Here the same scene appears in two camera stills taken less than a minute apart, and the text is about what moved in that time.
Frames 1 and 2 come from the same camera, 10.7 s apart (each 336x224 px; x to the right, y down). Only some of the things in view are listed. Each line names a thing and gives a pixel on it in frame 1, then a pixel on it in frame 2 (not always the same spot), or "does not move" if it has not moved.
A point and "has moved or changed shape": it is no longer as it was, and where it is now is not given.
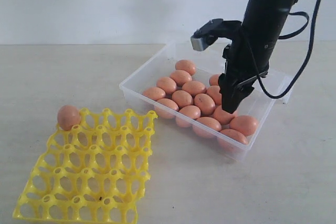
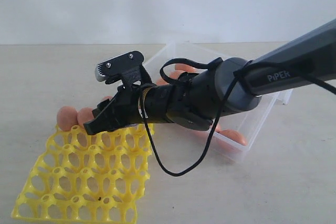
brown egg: [68, 116] does not move
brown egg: [223, 117] has moved or changed shape
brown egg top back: [185, 65] does not move
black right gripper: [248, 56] → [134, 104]
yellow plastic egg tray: [97, 171] does not move
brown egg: [213, 80] has moved or changed shape
